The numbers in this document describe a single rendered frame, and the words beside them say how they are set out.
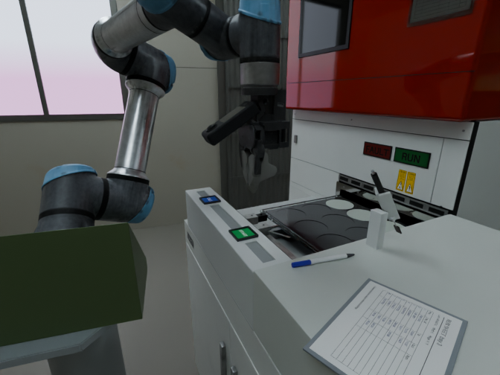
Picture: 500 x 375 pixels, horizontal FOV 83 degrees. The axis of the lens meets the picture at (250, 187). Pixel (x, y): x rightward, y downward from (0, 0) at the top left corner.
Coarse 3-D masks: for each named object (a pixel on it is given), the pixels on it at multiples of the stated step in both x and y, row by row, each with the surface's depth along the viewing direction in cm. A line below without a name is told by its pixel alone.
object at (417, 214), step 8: (336, 184) 118; (344, 184) 114; (336, 192) 119; (352, 192) 111; (360, 192) 107; (368, 192) 105; (376, 200) 101; (400, 208) 93; (408, 208) 90; (416, 216) 88; (424, 216) 86; (432, 216) 84
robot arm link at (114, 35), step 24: (144, 0) 46; (168, 0) 46; (192, 0) 48; (96, 24) 69; (120, 24) 60; (144, 24) 54; (168, 24) 51; (192, 24) 51; (96, 48) 73; (120, 48) 69
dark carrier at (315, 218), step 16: (288, 208) 101; (304, 208) 101; (320, 208) 101; (336, 208) 101; (352, 208) 101; (368, 208) 101; (288, 224) 88; (304, 224) 89; (320, 224) 89; (336, 224) 89; (352, 224) 89; (400, 224) 88; (320, 240) 79; (336, 240) 79; (352, 240) 78
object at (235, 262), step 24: (192, 192) 99; (192, 216) 96; (216, 216) 80; (240, 216) 80; (216, 240) 74; (264, 240) 66; (216, 264) 77; (240, 264) 60; (264, 264) 57; (240, 288) 62
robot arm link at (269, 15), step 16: (240, 0) 49; (256, 0) 47; (272, 0) 48; (240, 16) 50; (256, 16) 48; (272, 16) 48; (240, 32) 50; (256, 32) 48; (272, 32) 49; (240, 48) 51; (256, 48) 49; (272, 48) 50
